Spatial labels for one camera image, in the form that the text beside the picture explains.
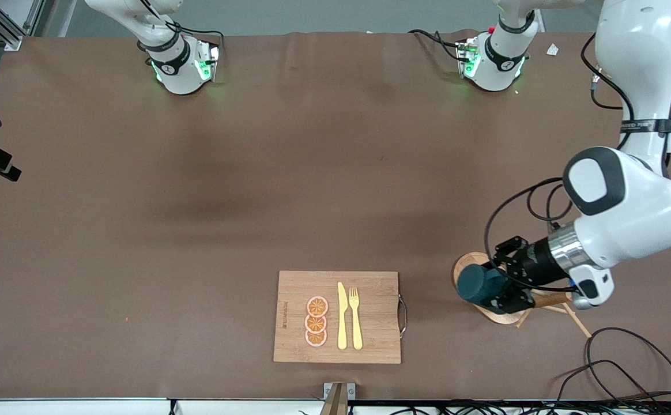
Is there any dark teal cup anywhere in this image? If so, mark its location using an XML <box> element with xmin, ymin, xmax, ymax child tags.
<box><xmin>457</xmin><ymin>263</ymin><xmax>509</xmax><ymax>307</ymax></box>

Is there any wooden mug tree stand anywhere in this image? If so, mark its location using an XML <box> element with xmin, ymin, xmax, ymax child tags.
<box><xmin>453</xmin><ymin>252</ymin><xmax>593</xmax><ymax>339</ymax></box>

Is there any bamboo cutting board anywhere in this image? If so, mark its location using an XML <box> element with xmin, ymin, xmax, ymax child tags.
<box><xmin>273</xmin><ymin>271</ymin><xmax>402</xmax><ymax>364</ymax></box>

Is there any yellow plastic fork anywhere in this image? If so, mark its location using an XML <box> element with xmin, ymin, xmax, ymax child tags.
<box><xmin>349</xmin><ymin>287</ymin><xmax>364</xmax><ymax>350</ymax></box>

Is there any yellow plastic knife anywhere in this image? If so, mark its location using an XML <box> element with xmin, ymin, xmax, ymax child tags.
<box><xmin>337</xmin><ymin>282</ymin><xmax>349</xmax><ymax>350</ymax></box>

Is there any brown table mat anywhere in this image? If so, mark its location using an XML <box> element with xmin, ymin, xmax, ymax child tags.
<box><xmin>0</xmin><ymin>30</ymin><xmax>671</xmax><ymax>401</ymax></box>

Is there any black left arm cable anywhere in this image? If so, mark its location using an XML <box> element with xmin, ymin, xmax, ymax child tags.
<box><xmin>484</xmin><ymin>32</ymin><xmax>671</xmax><ymax>292</ymax></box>

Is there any black looped cable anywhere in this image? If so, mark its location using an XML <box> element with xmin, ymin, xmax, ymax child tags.
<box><xmin>555</xmin><ymin>360</ymin><xmax>666</xmax><ymax>411</ymax></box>
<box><xmin>585</xmin><ymin>327</ymin><xmax>671</xmax><ymax>404</ymax></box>

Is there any aluminium frame profile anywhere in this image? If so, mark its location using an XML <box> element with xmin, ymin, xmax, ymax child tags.
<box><xmin>0</xmin><ymin>0</ymin><xmax>45</xmax><ymax>50</ymax></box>

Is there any metal bracket with wooden post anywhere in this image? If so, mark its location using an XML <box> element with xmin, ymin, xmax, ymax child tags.
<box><xmin>323</xmin><ymin>382</ymin><xmax>356</xmax><ymax>415</ymax></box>

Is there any black left base cable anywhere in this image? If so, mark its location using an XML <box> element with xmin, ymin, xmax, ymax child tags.
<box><xmin>408</xmin><ymin>29</ymin><xmax>466</xmax><ymax>62</ymax></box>

